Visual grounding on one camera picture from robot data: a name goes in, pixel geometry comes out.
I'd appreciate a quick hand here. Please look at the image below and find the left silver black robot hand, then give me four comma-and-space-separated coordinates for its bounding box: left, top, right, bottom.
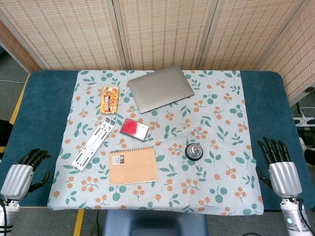
0, 148, 53, 200

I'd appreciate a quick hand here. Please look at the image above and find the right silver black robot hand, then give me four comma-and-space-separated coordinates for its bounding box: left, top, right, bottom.
255, 136, 303, 199

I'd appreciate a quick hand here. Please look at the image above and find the black desk bell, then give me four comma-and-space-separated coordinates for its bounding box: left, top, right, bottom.
184, 144, 204, 161

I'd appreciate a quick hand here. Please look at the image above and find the white folding laptop stand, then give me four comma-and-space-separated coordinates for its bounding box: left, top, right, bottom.
71, 117, 117, 172

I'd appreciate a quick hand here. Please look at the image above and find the brown spiral notebook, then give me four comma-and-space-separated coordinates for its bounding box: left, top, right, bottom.
109, 147, 158, 186

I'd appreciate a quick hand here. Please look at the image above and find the orange food package box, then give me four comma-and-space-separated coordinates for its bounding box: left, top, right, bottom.
100, 86, 121, 115

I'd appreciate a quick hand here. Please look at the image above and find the red ink stamp pad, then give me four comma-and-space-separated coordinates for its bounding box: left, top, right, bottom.
120, 118, 151, 142

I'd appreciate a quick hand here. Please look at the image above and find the floral patterned tablecloth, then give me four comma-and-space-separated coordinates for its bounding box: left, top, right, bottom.
46, 70, 265, 216

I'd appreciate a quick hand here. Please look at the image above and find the grey closed laptop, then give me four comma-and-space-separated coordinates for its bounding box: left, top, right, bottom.
127, 65, 195, 114

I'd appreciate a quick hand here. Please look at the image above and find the bamboo folding screen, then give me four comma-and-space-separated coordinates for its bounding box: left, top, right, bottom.
0, 0, 315, 106

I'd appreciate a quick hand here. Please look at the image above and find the white floor cable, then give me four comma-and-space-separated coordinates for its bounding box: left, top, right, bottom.
0, 79, 27, 85

